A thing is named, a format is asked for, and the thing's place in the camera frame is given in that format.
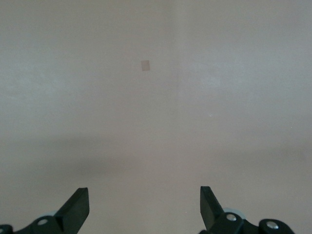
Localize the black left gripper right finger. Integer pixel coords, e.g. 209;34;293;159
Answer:
199;186;296;234

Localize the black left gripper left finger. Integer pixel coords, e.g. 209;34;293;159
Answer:
0;187;90;234

